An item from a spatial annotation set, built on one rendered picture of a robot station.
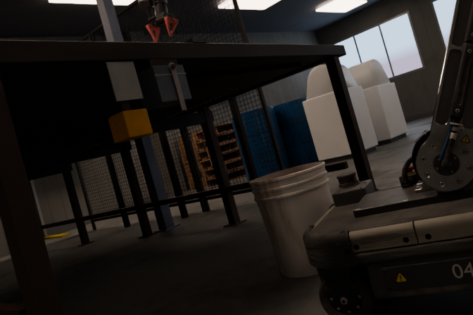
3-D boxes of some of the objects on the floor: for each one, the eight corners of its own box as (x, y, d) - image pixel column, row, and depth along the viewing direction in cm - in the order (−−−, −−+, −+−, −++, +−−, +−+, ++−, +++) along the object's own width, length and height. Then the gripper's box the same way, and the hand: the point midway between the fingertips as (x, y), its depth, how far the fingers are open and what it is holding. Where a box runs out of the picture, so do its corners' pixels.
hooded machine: (379, 141, 701) (358, 67, 704) (413, 134, 660) (390, 55, 663) (357, 150, 655) (333, 70, 657) (391, 143, 614) (367, 58, 616)
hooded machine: (381, 148, 581) (355, 56, 584) (360, 157, 538) (332, 58, 541) (340, 157, 625) (316, 72, 627) (317, 166, 582) (291, 74, 585)
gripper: (177, 1, 192) (180, 36, 191) (155, 11, 201) (158, 44, 199) (165, -3, 187) (168, 33, 185) (143, 7, 196) (146, 41, 194)
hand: (162, 37), depth 193 cm, fingers open, 9 cm apart
